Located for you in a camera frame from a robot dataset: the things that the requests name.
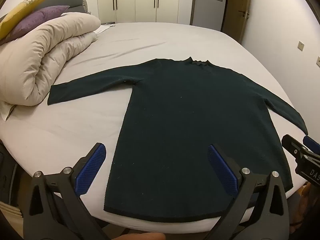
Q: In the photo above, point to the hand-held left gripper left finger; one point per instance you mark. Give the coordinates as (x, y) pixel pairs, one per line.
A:
(92, 170)

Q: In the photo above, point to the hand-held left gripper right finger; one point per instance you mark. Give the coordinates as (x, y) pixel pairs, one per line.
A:
(222, 172)

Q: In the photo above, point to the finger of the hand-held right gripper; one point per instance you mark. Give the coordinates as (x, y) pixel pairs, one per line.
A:
(292, 146)
(312, 143)

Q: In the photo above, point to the dark green knit sweater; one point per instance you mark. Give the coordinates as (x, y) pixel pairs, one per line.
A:
(187, 130)

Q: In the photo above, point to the beige rolled duvet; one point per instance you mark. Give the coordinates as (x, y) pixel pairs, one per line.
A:
(37, 62)

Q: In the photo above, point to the bed with grey sheet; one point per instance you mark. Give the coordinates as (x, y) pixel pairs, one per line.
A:
(150, 45)

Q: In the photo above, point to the white folded sheet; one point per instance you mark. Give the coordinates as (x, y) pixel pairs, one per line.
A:
(102, 30)

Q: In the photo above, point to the white papers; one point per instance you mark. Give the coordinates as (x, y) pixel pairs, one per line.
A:
(108, 24)

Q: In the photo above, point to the brown wooden door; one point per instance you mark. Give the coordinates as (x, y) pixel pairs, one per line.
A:
(235, 5)

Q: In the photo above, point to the purple pillow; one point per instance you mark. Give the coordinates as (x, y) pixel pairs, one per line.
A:
(32, 21)

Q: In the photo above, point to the grey padded headboard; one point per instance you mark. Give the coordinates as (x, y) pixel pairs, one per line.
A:
(67, 2)

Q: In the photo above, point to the white wardrobe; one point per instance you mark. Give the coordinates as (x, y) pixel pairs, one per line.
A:
(130, 0)

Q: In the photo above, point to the yellow pillow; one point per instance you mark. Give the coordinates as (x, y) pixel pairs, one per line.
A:
(22, 6)

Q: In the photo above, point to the beige wall socket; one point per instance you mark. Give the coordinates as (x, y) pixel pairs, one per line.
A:
(318, 62)
(301, 45)

